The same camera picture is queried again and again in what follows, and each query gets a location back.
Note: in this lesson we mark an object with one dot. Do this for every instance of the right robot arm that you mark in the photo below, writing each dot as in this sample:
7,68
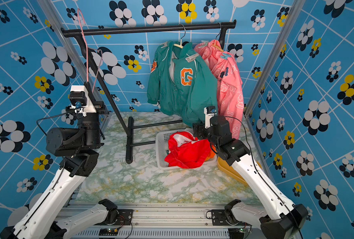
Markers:
280,217

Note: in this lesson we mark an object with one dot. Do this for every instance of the green circuit board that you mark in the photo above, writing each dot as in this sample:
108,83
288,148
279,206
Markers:
108,232

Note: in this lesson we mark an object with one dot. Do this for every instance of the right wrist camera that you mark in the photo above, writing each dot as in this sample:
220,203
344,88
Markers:
209,112

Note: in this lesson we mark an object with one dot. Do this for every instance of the white plastic basket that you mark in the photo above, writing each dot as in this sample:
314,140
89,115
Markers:
162,149

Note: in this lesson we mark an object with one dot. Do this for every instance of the wooden hanger of pink jacket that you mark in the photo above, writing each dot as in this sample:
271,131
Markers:
218,47

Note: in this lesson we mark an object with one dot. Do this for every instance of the green letter jacket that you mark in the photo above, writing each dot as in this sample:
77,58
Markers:
179,87

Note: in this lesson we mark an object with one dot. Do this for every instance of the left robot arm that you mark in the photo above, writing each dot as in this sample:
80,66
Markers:
77,147

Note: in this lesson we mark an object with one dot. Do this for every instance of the wooden hanger of green jacket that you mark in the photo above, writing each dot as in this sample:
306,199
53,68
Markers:
179,44

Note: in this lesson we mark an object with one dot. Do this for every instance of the white clothespin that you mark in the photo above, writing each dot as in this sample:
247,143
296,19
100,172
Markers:
192,58

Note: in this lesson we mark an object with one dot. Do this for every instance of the yellow plastic tub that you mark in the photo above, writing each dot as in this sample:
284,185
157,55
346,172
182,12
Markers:
230,173

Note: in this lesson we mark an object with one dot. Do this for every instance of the red white rainbow jacket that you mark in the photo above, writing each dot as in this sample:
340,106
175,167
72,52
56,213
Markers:
187,151

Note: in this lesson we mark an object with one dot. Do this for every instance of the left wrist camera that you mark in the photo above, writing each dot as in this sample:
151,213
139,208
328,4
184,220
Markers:
80,100

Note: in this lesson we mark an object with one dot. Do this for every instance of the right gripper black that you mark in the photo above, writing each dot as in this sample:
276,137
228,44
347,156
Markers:
200,129

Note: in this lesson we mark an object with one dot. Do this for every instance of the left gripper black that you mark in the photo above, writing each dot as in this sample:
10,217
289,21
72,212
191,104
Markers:
97,107

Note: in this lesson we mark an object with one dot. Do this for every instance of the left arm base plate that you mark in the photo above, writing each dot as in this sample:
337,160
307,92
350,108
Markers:
124,218

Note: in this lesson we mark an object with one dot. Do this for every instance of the pink printed jacket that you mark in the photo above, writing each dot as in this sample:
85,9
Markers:
229,88

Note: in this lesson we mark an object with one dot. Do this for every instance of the black clothes rack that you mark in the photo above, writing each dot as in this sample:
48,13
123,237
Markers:
130,127

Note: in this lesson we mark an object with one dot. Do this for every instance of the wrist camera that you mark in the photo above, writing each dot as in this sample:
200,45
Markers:
80,100
209,112

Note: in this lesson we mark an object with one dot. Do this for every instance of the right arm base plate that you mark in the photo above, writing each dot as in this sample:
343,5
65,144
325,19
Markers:
218,218

